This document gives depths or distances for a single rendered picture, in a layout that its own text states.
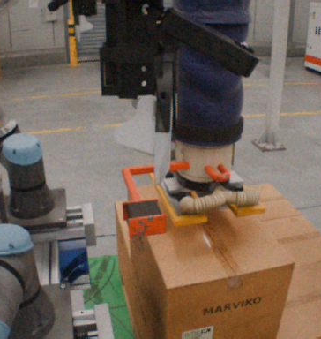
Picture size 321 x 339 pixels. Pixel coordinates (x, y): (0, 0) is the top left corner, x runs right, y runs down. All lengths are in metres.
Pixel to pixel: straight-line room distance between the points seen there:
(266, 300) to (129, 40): 1.00
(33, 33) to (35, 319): 9.76
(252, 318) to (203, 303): 0.21
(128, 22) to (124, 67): 0.05
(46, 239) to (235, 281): 0.60
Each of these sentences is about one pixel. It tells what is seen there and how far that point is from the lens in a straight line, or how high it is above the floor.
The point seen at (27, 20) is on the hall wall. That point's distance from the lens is 10.38.
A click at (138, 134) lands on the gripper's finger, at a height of 1.53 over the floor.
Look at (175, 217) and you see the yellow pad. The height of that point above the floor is 1.07.
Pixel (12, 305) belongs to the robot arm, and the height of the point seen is 1.21.
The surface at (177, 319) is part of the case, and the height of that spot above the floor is 0.81.
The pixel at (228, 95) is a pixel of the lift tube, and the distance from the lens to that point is 1.09.
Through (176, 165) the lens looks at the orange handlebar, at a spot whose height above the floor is 1.19.
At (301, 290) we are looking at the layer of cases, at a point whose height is 0.54.
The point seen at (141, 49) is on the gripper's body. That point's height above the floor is 1.61.
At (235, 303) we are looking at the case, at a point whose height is 0.83.
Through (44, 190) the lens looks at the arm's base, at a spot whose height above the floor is 1.11.
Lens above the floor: 1.67
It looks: 26 degrees down
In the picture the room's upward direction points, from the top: straight up
